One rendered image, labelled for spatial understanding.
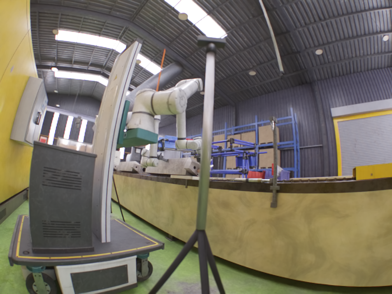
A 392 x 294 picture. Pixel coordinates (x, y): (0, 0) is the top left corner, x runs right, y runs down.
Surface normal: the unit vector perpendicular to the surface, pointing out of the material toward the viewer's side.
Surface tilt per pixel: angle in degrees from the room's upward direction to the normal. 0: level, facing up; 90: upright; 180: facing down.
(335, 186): 90
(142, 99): 90
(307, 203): 90
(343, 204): 90
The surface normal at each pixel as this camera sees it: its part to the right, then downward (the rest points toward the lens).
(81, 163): 0.79, -0.07
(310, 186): -0.73, -0.18
